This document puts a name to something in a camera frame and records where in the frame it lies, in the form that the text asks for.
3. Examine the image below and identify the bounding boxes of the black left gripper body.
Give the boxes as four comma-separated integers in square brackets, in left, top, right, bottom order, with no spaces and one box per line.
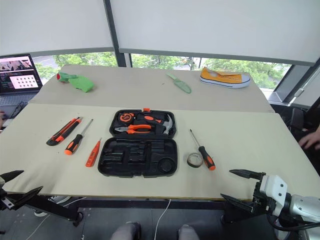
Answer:
[0,180,16,212]

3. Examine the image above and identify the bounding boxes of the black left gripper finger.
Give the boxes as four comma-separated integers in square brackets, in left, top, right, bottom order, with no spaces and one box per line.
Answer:
[0,170,25,183]
[7,185,44,210]

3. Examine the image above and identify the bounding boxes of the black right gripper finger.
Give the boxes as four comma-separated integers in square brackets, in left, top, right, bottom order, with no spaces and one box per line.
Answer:
[219,192,254,214]
[228,168,264,181]

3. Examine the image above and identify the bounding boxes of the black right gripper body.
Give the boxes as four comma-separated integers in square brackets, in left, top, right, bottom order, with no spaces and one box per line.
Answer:
[251,174,274,215]

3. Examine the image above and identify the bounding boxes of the orange black Phillips screwdriver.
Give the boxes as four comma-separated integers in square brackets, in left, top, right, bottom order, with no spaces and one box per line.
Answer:
[188,128,216,172]

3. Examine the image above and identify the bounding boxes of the black electrical tape roll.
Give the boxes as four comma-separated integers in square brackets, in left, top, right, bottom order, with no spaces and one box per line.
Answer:
[186,152,204,169]

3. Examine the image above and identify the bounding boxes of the orange black utility knife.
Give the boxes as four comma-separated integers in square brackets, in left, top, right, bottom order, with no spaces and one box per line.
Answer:
[46,116,83,147]

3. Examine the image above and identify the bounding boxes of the orange black flathead screwdriver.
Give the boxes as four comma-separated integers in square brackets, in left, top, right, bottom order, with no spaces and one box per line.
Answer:
[64,118,94,156]

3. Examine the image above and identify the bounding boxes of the orange voltage tester pen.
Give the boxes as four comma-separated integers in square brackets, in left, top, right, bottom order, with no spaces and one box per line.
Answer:
[85,137,103,168]

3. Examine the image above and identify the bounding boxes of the black tool case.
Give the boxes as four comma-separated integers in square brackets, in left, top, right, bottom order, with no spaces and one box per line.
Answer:
[97,108,179,179]

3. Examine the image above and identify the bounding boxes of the bystander bare hand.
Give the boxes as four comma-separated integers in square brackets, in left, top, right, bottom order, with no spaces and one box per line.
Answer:
[298,129,320,151]

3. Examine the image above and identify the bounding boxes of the grey rounded shape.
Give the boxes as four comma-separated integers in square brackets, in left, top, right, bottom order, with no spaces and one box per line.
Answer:
[110,221,142,240]
[177,224,201,240]

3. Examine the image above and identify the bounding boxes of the black eyeglasses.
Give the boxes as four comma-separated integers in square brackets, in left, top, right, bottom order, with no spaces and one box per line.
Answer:
[10,100,26,119]

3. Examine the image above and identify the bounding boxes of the black office chair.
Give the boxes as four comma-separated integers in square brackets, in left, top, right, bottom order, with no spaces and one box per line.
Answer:
[271,102,314,141]

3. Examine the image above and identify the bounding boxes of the claw hammer with orange grip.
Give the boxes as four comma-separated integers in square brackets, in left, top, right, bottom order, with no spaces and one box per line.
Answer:
[143,114,175,136]

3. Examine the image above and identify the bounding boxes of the yellow canvas sneaker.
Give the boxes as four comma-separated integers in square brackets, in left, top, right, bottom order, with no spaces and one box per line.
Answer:
[199,66,252,89]

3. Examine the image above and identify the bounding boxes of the open black laptop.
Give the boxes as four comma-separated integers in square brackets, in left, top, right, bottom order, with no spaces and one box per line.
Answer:
[0,53,44,119]

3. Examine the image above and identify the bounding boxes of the green plastic knife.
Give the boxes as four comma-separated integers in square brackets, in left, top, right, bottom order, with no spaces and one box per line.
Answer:
[165,72,193,95]

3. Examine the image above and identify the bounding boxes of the green toy with red tip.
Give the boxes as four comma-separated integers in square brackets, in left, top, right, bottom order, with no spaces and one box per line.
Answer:
[56,71,77,85]

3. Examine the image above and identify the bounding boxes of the orange black tape measure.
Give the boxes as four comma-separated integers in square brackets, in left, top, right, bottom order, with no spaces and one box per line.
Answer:
[119,112,134,124]

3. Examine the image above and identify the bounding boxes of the wide white roller blind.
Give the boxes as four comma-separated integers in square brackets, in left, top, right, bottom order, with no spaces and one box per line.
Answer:
[109,0,320,67]

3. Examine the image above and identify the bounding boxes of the narrow white roller blind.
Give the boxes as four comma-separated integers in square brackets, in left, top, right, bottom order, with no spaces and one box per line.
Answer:
[0,0,116,57]

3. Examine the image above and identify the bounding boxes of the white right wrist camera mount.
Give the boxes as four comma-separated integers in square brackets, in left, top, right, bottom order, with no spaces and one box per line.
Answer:
[259,174,289,217]

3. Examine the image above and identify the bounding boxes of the black table frame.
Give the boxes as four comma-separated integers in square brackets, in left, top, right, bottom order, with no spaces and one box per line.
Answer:
[6,193,254,227]

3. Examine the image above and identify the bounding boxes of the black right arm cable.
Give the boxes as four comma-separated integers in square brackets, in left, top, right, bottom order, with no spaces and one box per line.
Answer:
[265,213,320,232]

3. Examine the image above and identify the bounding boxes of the white cable under table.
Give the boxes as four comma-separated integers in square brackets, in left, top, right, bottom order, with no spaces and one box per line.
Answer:
[154,198,172,240]

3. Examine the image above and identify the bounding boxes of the orange handled pliers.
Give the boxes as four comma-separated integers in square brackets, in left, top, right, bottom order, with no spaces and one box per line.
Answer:
[114,123,153,135]

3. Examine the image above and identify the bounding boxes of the dark window frame post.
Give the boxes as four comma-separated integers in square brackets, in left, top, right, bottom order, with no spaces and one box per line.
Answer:
[103,0,127,68]

